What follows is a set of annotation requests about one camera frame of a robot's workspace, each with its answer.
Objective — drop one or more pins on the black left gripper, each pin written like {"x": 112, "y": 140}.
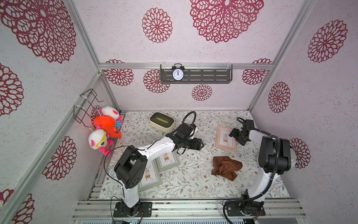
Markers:
{"x": 197, "y": 145}

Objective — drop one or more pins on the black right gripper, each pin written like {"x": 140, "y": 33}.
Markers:
{"x": 237, "y": 135}

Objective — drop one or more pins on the green picture frame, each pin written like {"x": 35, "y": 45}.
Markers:
{"x": 151, "y": 177}
{"x": 167, "y": 161}

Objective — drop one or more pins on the brown cloth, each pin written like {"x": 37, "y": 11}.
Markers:
{"x": 226, "y": 167}

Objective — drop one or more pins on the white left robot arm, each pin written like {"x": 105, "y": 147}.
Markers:
{"x": 130, "y": 168}

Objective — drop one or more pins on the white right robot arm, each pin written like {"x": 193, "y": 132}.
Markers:
{"x": 274, "y": 157}

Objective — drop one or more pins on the cream tissue box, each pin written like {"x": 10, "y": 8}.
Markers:
{"x": 162, "y": 122}

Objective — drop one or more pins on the grey husky plush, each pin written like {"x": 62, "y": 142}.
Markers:
{"x": 293, "y": 158}

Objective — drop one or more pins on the black alarm clock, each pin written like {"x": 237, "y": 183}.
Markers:
{"x": 178, "y": 72}

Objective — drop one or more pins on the white pink plush toy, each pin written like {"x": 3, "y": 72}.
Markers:
{"x": 111, "y": 112}

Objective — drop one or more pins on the white alarm clock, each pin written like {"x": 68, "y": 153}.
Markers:
{"x": 113, "y": 174}

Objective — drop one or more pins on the orange plush toy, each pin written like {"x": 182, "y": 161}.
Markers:
{"x": 107, "y": 124}

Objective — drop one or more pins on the white plush with glasses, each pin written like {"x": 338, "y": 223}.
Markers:
{"x": 98, "y": 140}

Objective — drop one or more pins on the pink picture frame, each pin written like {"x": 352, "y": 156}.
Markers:
{"x": 224, "y": 141}

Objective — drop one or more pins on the grey wall shelf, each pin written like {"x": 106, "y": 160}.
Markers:
{"x": 198, "y": 76}

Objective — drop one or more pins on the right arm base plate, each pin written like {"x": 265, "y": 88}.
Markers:
{"x": 249, "y": 208}

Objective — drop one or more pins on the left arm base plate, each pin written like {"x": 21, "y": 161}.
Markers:
{"x": 140, "y": 209}

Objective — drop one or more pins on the black wire basket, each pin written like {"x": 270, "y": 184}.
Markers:
{"x": 81, "y": 111}

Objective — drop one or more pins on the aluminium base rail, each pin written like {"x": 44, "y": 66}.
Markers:
{"x": 206, "y": 211}

